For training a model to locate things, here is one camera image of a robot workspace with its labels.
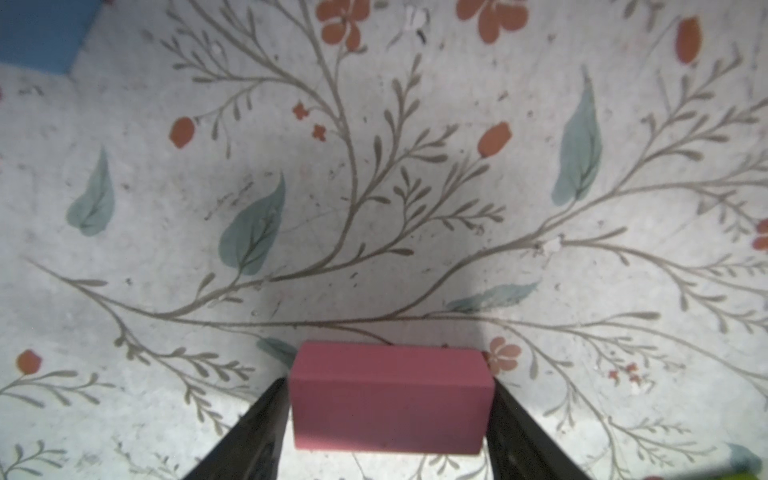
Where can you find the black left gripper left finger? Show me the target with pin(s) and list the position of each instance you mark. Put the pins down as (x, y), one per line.
(252, 448)

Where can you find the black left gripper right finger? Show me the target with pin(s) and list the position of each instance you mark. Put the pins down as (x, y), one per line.
(519, 449)

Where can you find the pink block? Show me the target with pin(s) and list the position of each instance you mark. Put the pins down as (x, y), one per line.
(356, 397)

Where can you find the light blue cube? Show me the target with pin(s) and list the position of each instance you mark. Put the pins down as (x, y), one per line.
(45, 35)

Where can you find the green block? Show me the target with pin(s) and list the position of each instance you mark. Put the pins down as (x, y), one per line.
(708, 476)

